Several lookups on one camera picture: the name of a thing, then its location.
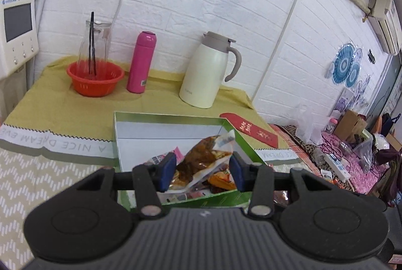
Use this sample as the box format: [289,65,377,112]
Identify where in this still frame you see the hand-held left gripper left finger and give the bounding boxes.
[75,152,177,217]

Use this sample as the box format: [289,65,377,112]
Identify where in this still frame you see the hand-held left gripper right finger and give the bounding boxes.
[229,151,325,218]

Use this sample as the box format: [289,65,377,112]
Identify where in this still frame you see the pink label snack packet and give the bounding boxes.
[143,147,186,168]

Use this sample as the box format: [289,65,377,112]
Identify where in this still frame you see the orange snack packet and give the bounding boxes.
[207,170,237,193]

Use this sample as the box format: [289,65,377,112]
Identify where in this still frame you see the clear packet of brown snack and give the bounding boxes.
[170,129,236,192]

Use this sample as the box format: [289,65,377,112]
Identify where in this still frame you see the green cardboard box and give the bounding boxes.
[113,111,274,214]

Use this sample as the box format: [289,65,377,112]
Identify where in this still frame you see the dark red snack packet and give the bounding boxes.
[273,190,291,206]

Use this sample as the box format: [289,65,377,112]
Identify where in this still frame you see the red envelope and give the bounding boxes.
[219,112,280,149]

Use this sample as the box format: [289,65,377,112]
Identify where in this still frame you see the leopard print blanket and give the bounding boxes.
[272,124,333,173]

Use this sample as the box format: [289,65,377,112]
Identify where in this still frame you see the clear plastic bag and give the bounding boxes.
[355,132,376,170]
[295,105,324,145]

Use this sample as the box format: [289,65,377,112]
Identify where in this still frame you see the white power strip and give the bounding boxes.
[325,153,350,181]

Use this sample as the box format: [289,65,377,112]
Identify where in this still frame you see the cream thermal jug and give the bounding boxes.
[179,31,242,109]

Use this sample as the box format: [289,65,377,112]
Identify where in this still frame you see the pink thermos bottle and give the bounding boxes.
[126,31,157,94]

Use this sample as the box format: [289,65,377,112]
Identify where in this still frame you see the red colander basket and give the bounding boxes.
[67,60,125,97]

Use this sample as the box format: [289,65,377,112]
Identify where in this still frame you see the yellow cloth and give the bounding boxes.
[0,55,302,151]

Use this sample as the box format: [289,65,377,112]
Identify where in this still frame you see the brown cardboard box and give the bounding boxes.
[333,110,368,143]

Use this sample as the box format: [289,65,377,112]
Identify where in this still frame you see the pink patterned cloth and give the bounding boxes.
[314,132,393,195]

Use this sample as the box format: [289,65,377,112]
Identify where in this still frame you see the chevron patterned tablecloth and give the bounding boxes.
[0,124,310,270]

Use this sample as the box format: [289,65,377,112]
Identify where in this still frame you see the glass carafe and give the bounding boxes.
[77,20,113,76]

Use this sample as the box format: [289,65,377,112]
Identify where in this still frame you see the black straw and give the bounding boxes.
[88,23,93,74]
[90,12,96,74]

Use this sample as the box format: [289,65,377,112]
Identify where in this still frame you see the maroon cloth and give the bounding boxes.
[375,147,402,198]

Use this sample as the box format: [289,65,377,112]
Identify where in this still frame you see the dark bag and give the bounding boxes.
[380,113,402,132]

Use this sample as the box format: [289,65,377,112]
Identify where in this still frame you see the white water purifier with screen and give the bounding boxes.
[0,0,43,79]

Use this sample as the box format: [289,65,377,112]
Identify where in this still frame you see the white air conditioner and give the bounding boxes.
[366,0,402,55]

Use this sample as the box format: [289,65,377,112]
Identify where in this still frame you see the small wall pictures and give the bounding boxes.
[334,74,371,115]

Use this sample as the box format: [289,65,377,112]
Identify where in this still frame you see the white wall conduit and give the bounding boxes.
[251,0,310,101]

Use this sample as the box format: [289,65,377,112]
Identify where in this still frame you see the blue mandala wall decoration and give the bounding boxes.
[328,42,363,87]

